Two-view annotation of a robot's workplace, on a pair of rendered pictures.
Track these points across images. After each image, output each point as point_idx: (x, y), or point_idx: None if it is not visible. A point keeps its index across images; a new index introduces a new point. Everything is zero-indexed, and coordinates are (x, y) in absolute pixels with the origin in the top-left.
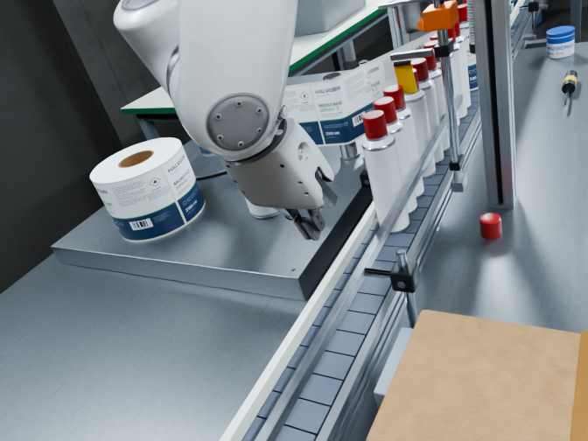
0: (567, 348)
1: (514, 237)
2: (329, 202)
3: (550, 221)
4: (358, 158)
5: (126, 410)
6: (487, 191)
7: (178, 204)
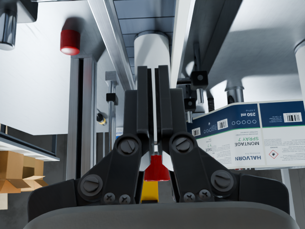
0: None
1: (47, 33)
2: (37, 209)
3: (32, 48)
4: (224, 87)
5: None
6: (90, 70)
7: None
